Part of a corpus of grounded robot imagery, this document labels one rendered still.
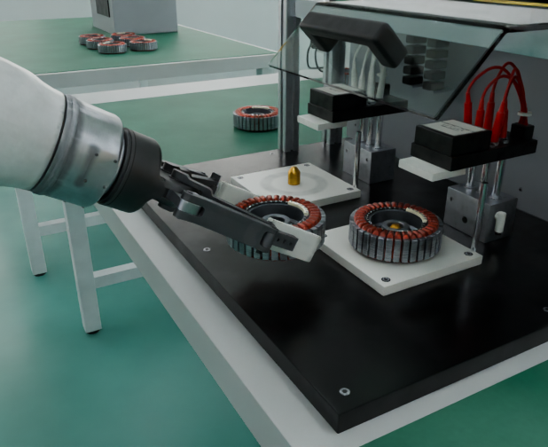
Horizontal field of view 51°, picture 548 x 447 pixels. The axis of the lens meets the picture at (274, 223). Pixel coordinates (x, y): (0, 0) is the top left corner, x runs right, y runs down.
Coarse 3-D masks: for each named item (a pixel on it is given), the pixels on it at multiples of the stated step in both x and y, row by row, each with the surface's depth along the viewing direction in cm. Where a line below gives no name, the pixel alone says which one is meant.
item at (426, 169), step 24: (456, 120) 73; (432, 144) 69; (456, 144) 66; (480, 144) 68; (504, 144) 71; (528, 144) 72; (408, 168) 70; (432, 168) 68; (456, 168) 67; (504, 168) 73
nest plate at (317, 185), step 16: (240, 176) 94; (256, 176) 94; (272, 176) 94; (304, 176) 94; (320, 176) 94; (256, 192) 88; (272, 192) 88; (288, 192) 88; (304, 192) 88; (320, 192) 88; (336, 192) 88; (352, 192) 88
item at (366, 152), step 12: (348, 144) 97; (372, 144) 95; (384, 144) 96; (348, 156) 97; (360, 156) 95; (372, 156) 92; (384, 156) 93; (348, 168) 98; (360, 168) 95; (372, 168) 93; (384, 168) 94; (372, 180) 94; (384, 180) 95
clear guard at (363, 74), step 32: (384, 0) 61; (416, 0) 61; (448, 0) 61; (512, 0) 61; (544, 0) 61; (416, 32) 46; (448, 32) 43; (480, 32) 41; (512, 32) 40; (288, 64) 56; (320, 64) 52; (352, 64) 49; (416, 64) 44; (448, 64) 41; (480, 64) 40; (384, 96) 44; (416, 96) 42; (448, 96) 40
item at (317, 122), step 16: (320, 96) 88; (336, 96) 85; (352, 96) 87; (320, 112) 88; (336, 112) 86; (352, 112) 87; (368, 112) 89; (384, 112) 90; (400, 112) 92; (320, 128) 86; (368, 128) 94; (368, 144) 95
